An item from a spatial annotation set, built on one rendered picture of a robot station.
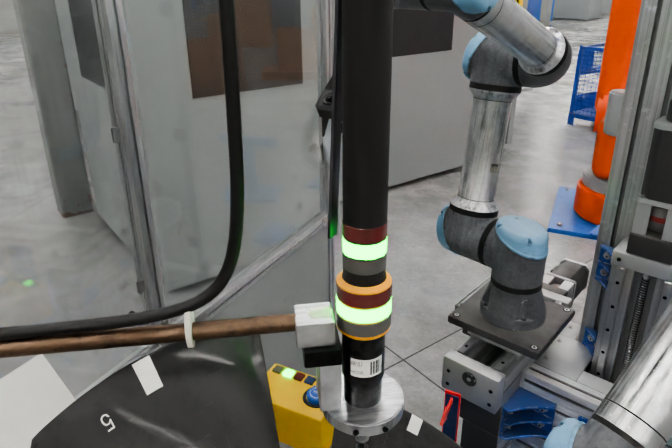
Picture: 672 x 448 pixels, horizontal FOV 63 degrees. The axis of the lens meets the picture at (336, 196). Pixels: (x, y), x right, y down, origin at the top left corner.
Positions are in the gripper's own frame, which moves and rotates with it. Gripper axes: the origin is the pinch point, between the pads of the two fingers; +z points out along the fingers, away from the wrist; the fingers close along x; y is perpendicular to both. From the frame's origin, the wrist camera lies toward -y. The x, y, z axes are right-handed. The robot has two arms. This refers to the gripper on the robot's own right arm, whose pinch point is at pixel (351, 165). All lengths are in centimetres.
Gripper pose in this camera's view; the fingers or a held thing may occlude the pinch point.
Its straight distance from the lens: 98.9
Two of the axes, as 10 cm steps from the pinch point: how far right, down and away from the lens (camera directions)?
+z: 0.1, 9.3, 3.7
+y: 4.5, -3.4, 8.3
